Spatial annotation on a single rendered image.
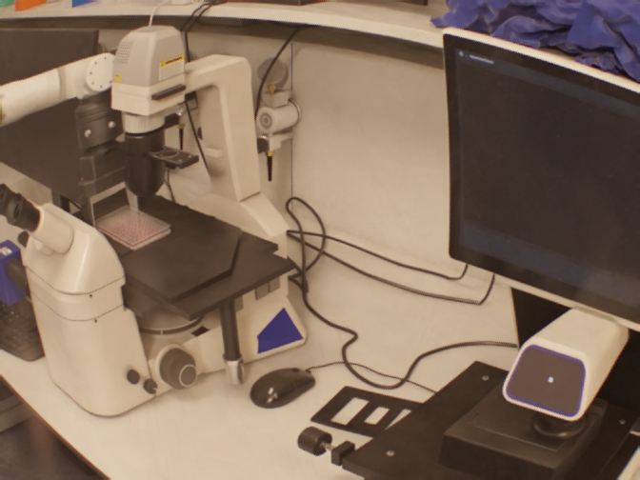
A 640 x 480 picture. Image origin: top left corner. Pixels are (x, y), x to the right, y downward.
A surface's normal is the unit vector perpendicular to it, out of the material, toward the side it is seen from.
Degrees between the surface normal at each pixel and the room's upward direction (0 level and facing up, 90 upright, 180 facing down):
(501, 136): 93
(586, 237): 93
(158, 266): 0
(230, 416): 0
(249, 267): 0
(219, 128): 100
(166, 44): 80
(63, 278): 50
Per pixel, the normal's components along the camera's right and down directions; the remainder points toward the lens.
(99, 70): 0.53, 0.16
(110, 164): 0.75, 0.07
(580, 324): 0.10, -0.95
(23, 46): -0.64, 0.26
